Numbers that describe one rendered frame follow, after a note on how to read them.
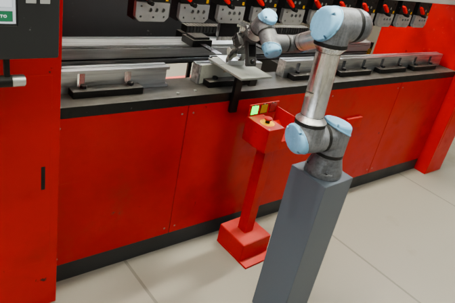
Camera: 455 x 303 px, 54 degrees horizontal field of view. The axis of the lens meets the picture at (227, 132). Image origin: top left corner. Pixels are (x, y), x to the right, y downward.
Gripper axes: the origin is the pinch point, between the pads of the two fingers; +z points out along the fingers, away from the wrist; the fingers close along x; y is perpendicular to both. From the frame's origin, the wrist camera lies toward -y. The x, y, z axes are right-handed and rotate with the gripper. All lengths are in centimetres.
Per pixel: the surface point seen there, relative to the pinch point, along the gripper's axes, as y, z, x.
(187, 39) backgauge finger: 23.6, 19.6, 10.8
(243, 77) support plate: -14.1, -11.1, 4.3
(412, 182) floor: -58, 83, -191
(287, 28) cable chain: 46, 36, -70
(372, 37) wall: 144, 181, -331
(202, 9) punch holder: 16.4, -15.9, 19.5
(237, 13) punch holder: 17.8, -12.7, -0.1
